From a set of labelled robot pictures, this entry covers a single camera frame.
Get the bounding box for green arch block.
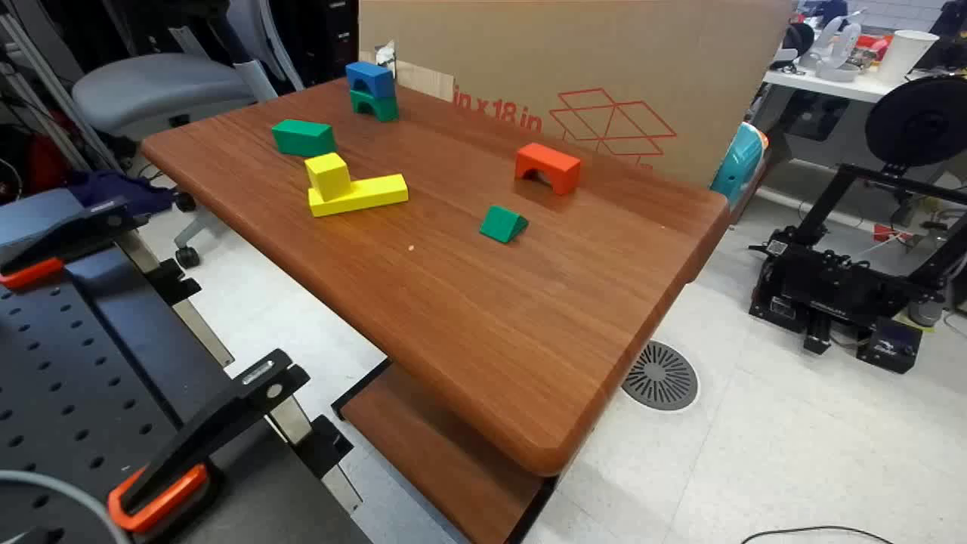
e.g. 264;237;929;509
349;87;402;127

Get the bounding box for black metal bracket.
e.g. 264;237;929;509
291;415;357;482
146;255;205;308

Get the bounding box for white background table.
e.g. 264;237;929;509
763;63;902;105

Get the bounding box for grey cable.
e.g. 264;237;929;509
0;467;134;544

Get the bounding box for grey tripod legs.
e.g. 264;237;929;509
0;8;127;174

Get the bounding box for round metal floor drain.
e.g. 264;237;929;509
619;337;701;415

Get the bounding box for blue arch block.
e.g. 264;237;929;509
345;56;398;105

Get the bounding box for orange arch block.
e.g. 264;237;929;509
514;138;586;199

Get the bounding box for clear plastic bottle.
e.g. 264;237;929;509
809;13;866;71

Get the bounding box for small red box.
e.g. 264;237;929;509
856;30;895;61

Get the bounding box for small black box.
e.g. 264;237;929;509
856;317;926;376

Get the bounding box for wooden table lower shelf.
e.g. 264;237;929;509
332;362;560;544

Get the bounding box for black floor cable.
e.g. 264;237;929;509
737;523;895;544

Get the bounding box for yellow L-shaped block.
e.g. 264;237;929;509
303;148;411;219

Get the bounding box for black clamp orange handle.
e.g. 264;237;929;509
106;348;311;539
0;252;70;296

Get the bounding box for green wedge block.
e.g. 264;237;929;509
477;202;531;247

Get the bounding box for large printed cardboard box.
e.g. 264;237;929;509
357;0;798;194

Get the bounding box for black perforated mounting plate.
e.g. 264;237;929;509
0;281;190;509

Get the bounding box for dark blue cloth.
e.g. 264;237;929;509
65;168;181;219

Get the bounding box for black filament spool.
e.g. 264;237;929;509
862;71;967;173

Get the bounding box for black 3D printer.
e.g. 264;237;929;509
750;161;967;356

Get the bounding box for green rectangular block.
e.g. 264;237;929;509
269;116;337;161

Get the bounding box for teal plastic object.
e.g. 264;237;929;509
711;119;771;210

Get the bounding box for grey office chair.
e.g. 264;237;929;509
70;0;306;272

